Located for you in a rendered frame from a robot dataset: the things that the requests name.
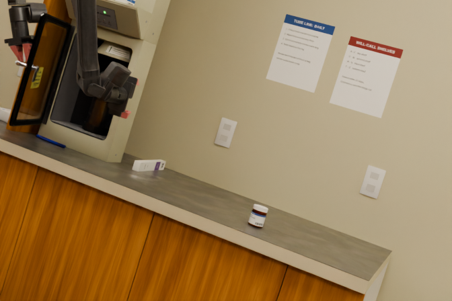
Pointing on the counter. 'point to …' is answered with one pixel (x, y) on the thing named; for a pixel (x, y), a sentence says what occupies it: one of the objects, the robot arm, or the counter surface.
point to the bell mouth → (116, 51)
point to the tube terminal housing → (117, 130)
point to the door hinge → (58, 74)
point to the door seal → (31, 68)
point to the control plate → (102, 15)
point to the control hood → (127, 18)
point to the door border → (29, 68)
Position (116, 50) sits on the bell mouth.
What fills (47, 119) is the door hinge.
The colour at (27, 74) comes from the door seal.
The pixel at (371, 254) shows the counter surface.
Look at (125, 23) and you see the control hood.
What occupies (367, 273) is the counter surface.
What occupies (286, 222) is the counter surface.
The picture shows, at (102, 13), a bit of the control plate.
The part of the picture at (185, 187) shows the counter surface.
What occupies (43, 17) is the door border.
